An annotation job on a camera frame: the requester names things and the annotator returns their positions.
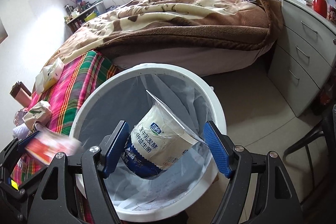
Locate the white foam fruit net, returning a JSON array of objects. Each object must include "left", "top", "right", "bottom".
[{"left": 13, "top": 123, "right": 30, "bottom": 140}]

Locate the red white milk carton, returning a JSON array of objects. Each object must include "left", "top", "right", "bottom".
[{"left": 25, "top": 132, "right": 81, "bottom": 165}]

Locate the cream leaf-print paper bag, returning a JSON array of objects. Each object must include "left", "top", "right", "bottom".
[{"left": 23, "top": 101, "right": 52, "bottom": 129}]

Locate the blue white yogurt cup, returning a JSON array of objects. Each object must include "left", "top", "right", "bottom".
[{"left": 121, "top": 90, "right": 205, "bottom": 180}]

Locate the crushed clear plastic bottle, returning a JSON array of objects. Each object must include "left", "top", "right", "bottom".
[{"left": 13, "top": 110, "right": 27, "bottom": 126}]

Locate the white round trash bin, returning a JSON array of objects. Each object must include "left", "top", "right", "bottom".
[{"left": 70, "top": 64, "right": 227, "bottom": 222}]

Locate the pink brown thermos mug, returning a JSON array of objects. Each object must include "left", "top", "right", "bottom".
[{"left": 10, "top": 81, "right": 32, "bottom": 107}]

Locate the black chair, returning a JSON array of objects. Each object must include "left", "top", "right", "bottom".
[{"left": 282, "top": 105, "right": 335, "bottom": 206}]

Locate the tissue pack yellow white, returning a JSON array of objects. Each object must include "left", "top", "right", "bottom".
[{"left": 35, "top": 57, "right": 64, "bottom": 94}]

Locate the pink plaid bed cloth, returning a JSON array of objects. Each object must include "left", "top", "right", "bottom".
[{"left": 11, "top": 51, "right": 120, "bottom": 223}]

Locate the grey drawer nightstand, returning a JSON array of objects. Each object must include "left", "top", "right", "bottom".
[{"left": 268, "top": 0, "right": 335, "bottom": 117}]

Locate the cluttered side shelf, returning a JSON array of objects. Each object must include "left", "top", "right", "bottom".
[{"left": 65, "top": 0, "right": 106, "bottom": 33}]

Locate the brown beige blanket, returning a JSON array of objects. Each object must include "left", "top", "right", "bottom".
[{"left": 50, "top": 0, "right": 284, "bottom": 63}]

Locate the red jar on nightstand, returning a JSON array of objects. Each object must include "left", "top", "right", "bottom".
[{"left": 313, "top": 0, "right": 327, "bottom": 18}]

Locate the wall mirror panel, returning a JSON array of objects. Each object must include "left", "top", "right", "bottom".
[{"left": 0, "top": 20, "right": 8, "bottom": 43}]

